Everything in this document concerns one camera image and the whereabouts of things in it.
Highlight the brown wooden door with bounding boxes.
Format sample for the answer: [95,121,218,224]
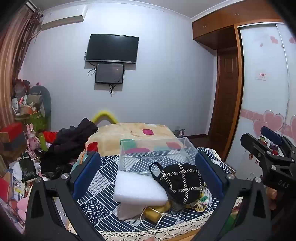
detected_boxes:
[208,49,241,154]

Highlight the green cylinder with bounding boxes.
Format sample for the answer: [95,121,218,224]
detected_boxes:
[38,132,48,151]

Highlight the yellow foam arch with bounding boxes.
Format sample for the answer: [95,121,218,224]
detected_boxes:
[91,110,120,125]

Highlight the person's right hand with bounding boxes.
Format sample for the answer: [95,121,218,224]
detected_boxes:
[266,186,278,210]

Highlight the large wall television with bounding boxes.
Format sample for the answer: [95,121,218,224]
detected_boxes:
[85,34,139,64]

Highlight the white heart-print wardrobe doors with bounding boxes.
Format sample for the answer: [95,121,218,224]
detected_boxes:
[225,22,296,186]

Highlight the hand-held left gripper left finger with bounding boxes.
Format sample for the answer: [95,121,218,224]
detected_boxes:
[25,151,105,241]

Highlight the black printed bag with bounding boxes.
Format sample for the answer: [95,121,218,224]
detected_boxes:
[18,158,39,183]

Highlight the yellow sponge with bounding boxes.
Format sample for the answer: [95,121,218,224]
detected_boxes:
[144,201,173,223]

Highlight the white air conditioner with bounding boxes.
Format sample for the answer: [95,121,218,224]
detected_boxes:
[39,5,88,31]

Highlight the pink bunny toy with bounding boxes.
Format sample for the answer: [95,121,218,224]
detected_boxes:
[25,124,40,154]

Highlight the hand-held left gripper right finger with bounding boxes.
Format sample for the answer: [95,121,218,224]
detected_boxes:
[191,151,271,241]

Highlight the black clothes pile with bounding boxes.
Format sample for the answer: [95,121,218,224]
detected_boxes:
[40,117,99,179]

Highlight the white thin foam sheet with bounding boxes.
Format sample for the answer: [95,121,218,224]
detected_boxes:
[117,199,149,221]

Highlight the blue white patterned tablecloth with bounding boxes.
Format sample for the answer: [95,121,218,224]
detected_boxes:
[71,146,234,235]

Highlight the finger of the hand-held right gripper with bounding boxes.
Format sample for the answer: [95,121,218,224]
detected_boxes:
[260,126,296,158]
[240,133,292,168]

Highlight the black studded handbag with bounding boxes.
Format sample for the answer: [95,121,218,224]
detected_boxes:
[149,162,205,206]

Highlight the green cardboard box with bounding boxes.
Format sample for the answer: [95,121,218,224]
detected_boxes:
[14,109,48,133]

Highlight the wooden overhead cabinet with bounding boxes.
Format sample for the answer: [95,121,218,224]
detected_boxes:
[192,0,285,50]

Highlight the beige patchwork blanket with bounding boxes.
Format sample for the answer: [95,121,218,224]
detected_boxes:
[78,123,181,163]

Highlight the small wall monitor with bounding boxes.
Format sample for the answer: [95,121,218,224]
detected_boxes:
[95,62,125,84]

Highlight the white cord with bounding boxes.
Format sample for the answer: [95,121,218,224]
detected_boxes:
[140,205,172,230]

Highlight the striped brown curtain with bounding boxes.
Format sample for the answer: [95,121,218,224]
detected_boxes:
[0,3,43,130]

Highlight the red box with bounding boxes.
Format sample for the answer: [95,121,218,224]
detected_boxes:
[0,122,25,149]

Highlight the colourful floral cloth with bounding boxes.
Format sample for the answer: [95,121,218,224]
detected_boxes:
[191,194,208,213]

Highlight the clear plastic box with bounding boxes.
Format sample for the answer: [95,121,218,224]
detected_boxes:
[119,136,200,175]

